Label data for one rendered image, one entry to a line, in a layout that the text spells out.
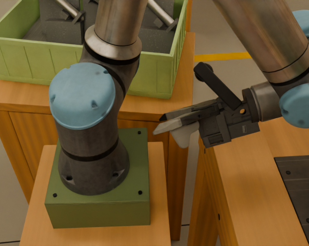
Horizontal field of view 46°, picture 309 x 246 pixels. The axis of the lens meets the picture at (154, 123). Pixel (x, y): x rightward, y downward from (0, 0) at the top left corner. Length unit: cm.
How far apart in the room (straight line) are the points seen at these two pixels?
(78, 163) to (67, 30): 75
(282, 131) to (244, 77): 170
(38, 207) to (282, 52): 63
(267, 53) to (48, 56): 85
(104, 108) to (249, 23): 28
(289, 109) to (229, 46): 249
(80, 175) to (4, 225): 124
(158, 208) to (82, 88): 35
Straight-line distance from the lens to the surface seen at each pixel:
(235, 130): 73
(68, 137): 67
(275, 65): 53
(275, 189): 86
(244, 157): 90
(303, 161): 93
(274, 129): 102
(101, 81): 64
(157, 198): 86
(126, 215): 79
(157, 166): 92
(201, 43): 302
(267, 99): 71
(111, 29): 68
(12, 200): 202
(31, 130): 133
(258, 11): 49
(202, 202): 121
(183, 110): 77
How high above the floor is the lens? 156
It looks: 44 degrees down
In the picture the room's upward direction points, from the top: straight up
